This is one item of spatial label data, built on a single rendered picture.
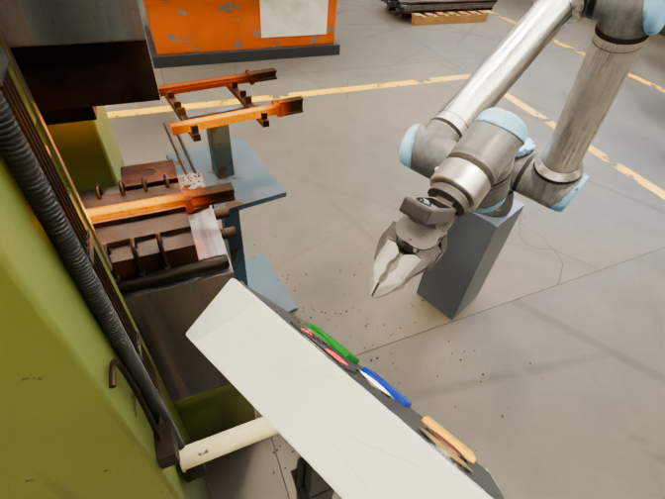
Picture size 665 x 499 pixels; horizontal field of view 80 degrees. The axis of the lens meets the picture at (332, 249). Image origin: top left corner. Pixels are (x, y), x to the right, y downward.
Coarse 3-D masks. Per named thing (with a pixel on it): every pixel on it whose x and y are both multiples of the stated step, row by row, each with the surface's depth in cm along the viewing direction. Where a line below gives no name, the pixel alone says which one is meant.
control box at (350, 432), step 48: (240, 288) 43; (192, 336) 42; (240, 336) 41; (288, 336) 39; (240, 384) 39; (288, 384) 38; (336, 384) 36; (288, 432) 36; (336, 432) 35; (384, 432) 34; (432, 432) 43; (336, 480) 33; (384, 480) 32; (432, 480) 32; (480, 480) 35
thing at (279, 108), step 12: (300, 96) 126; (252, 108) 120; (264, 108) 121; (276, 108) 122; (288, 108) 125; (300, 108) 127; (192, 120) 112; (204, 120) 113; (216, 120) 114; (228, 120) 116; (240, 120) 118; (180, 132) 110
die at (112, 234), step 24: (120, 192) 85; (144, 192) 86; (168, 192) 87; (120, 216) 79; (144, 216) 80; (168, 216) 81; (120, 240) 76; (144, 240) 78; (168, 240) 78; (192, 240) 78; (120, 264) 74; (144, 264) 76
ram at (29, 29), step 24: (0, 0) 40; (24, 0) 41; (48, 0) 42; (72, 0) 42; (96, 0) 43; (120, 0) 44; (0, 24) 41; (24, 24) 42; (48, 24) 43; (72, 24) 44; (96, 24) 44; (120, 24) 45
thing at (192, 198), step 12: (192, 192) 84; (204, 192) 84; (216, 192) 85; (228, 192) 86; (120, 204) 80; (132, 204) 80; (144, 204) 81; (156, 204) 81; (168, 204) 82; (180, 204) 83; (192, 204) 83; (204, 204) 85; (96, 216) 77; (108, 216) 78
